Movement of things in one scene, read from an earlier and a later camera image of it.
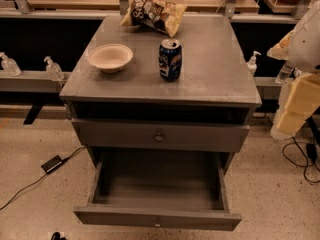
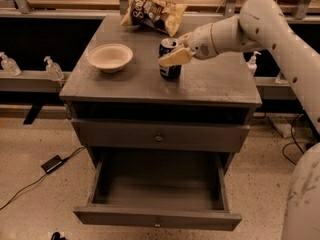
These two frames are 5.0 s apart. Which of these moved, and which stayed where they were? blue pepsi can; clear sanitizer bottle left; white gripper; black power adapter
Moved: white gripper
Stayed: black power adapter; clear sanitizer bottle left; blue pepsi can
